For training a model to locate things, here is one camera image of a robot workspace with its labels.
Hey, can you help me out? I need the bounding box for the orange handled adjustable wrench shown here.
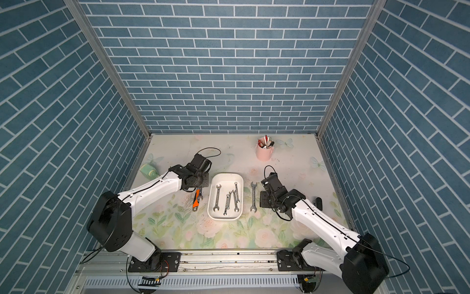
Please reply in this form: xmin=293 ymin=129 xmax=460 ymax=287
xmin=192 ymin=187 xmax=203 ymax=212

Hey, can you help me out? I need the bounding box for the large silver open-end wrench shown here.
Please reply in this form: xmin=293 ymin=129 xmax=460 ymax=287
xmin=250 ymin=182 xmax=257 ymax=213

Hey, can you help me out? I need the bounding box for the silver combination wrench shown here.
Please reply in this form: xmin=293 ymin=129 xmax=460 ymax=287
xmin=213 ymin=184 xmax=222 ymax=212

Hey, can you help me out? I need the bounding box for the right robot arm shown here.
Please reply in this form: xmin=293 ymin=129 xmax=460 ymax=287
xmin=261 ymin=173 xmax=389 ymax=294

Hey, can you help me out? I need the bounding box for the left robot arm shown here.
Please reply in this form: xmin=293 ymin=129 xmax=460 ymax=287
xmin=87 ymin=153 xmax=212 ymax=268

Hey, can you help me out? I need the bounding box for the white plastic storage box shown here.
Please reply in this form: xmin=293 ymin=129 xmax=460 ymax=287
xmin=208 ymin=173 xmax=244 ymax=221

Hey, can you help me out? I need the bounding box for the silver wrench in box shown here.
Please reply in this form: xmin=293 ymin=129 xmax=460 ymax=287
xmin=232 ymin=182 xmax=240 ymax=213

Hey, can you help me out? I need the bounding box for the pink pen cup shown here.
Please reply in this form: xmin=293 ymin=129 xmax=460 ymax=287
xmin=256 ymin=135 xmax=274 ymax=162

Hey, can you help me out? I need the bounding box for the silver ring-end wrench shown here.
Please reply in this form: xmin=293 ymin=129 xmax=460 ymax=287
xmin=223 ymin=191 xmax=232 ymax=216

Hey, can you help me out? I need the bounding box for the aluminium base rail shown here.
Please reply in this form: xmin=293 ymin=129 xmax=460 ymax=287
xmin=66 ymin=243 xmax=384 ymax=294

